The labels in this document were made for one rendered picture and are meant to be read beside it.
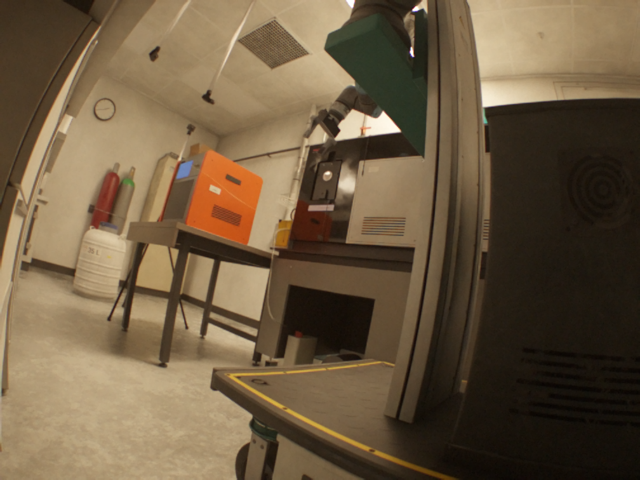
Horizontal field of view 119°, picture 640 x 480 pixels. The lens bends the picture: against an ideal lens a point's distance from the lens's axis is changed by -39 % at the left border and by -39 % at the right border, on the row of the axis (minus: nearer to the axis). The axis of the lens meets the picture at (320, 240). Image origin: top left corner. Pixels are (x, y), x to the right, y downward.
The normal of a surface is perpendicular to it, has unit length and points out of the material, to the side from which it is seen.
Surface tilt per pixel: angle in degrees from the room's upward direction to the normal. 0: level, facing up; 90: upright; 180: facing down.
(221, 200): 90
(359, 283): 90
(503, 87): 90
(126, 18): 180
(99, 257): 90
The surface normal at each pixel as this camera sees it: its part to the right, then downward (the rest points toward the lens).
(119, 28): -0.18, 0.97
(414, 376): -0.63, -0.25
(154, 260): 0.80, 0.04
